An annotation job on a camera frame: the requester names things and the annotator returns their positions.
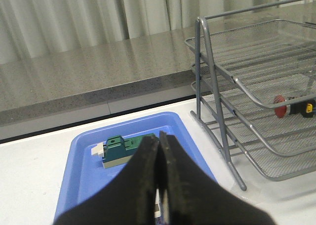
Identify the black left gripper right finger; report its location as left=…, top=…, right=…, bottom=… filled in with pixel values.
left=158, top=131, right=275, bottom=225

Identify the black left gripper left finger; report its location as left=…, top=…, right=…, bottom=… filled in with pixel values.
left=55, top=136, right=159, bottom=225

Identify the silver mesh tray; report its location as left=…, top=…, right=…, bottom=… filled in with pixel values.
left=184, top=19, right=316, bottom=109
left=190, top=62, right=316, bottom=158
left=191, top=81, right=316, bottom=181

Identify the red emergency stop push button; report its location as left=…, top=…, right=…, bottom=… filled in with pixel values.
left=273, top=94, right=316, bottom=119

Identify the blue plastic tray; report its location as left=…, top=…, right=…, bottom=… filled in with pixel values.
left=54, top=112, right=215, bottom=218

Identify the grey stone counter ledge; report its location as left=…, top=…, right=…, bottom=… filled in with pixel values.
left=0, top=27, right=195, bottom=138

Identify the green and beige switch block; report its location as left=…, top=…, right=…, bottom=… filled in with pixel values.
left=91, top=133, right=157, bottom=169

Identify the silver metal rack frame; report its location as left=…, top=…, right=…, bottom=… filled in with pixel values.
left=186, top=0, right=316, bottom=190

